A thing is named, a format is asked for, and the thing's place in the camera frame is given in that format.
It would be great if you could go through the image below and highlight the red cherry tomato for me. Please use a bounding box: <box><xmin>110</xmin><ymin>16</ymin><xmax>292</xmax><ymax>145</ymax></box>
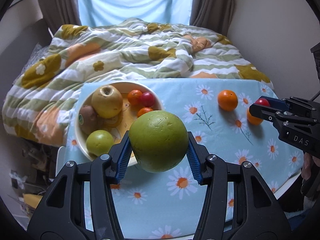
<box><xmin>255</xmin><ymin>98</ymin><xmax>270</xmax><ymax>107</ymax></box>
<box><xmin>140</xmin><ymin>92</ymin><xmax>156</xmax><ymax>107</ymax></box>

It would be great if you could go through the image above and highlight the medium orange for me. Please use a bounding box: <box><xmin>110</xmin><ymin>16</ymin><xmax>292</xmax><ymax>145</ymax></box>
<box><xmin>246</xmin><ymin>109</ymin><xmax>263</xmax><ymax>126</ymax></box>

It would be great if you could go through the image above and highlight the large orange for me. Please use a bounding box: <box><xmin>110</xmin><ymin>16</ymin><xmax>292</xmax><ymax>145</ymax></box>
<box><xmin>217</xmin><ymin>90</ymin><xmax>238</xmax><ymax>112</ymax></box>

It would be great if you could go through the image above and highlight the small green apple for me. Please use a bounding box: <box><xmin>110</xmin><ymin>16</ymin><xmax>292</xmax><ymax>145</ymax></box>
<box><xmin>86</xmin><ymin>130</ymin><xmax>114</xmax><ymax>157</ymax></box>

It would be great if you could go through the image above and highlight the brown kiwi with sticker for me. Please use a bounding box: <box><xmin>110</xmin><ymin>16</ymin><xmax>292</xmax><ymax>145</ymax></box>
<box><xmin>78</xmin><ymin>105</ymin><xmax>98</xmax><ymax>135</ymax></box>

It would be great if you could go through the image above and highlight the large green apple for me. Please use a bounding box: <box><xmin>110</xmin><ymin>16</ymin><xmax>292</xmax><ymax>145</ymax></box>
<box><xmin>129</xmin><ymin>111</ymin><xmax>189</xmax><ymax>173</ymax></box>

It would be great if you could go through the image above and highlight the small dimpled mandarin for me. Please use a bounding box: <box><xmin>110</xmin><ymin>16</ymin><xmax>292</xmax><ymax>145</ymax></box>
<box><xmin>127</xmin><ymin>89</ymin><xmax>143</xmax><ymax>106</ymax></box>

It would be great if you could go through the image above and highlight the person's right hand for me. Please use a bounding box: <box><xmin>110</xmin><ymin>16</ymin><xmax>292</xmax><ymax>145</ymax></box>
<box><xmin>299</xmin><ymin>153</ymin><xmax>320</xmax><ymax>198</ymax></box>

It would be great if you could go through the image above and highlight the blue daisy tablecloth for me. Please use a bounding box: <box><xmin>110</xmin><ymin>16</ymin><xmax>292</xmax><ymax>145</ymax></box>
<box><xmin>63</xmin><ymin>77</ymin><xmax>304</xmax><ymax>240</ymax></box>

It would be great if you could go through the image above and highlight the cream yellow duck bowl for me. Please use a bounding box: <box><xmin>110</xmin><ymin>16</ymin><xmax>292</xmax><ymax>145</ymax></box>
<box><xmin>69</xmin><ymin>81</ymin><xmax>164</xmax><ymax>163</ymax></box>

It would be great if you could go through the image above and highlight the yellow apple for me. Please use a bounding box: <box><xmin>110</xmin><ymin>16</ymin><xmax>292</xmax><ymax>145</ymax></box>
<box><xmin>91</xmin><ymin>85</ymin><xmax>123</xmax><ymax>119</ymax></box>

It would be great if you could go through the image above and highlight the green striped floral duvet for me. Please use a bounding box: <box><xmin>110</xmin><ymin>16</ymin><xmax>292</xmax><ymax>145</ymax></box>
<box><xmin>2</xmin><ymin>18</ymin><xmax>273</xmax><ymax>147</ymax></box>

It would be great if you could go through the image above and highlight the right brown curtain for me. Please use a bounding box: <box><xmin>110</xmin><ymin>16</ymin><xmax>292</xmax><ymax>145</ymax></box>
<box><xmin>189</xmin><ymin>0</ymin><xmax>235</xmax><ymax>35</ymax></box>

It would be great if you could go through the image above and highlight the brown curtain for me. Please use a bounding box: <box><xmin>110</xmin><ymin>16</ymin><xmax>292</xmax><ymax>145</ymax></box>
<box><xmin>189</xmin><ymin>0</ymin><xmax>235</xmax><ymax>35</ymax></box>
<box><xmin>38</xmin><ymin>0</ymin><xmax>81</xmax><ymax>33</ymax></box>

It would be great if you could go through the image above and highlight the grey headboard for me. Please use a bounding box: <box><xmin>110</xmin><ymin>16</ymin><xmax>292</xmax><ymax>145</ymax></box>
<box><xmin>0</xmin><ymin>17</ymin><xmax>52</xmax><ymax>86</ymax></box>

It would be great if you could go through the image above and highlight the light blue window sheet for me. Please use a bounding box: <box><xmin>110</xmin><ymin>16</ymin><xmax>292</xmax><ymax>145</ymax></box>
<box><xmin>78</xmin><ymin>0</ymin><xmax>193</xmax><ymax>27</ymax></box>

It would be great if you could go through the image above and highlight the left brown curtain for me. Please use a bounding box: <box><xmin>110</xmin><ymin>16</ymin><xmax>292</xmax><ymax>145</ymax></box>
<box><xmin>38</xmin><ymin>0</ymin><xmax>81</xmax><ymax>33</ymax></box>

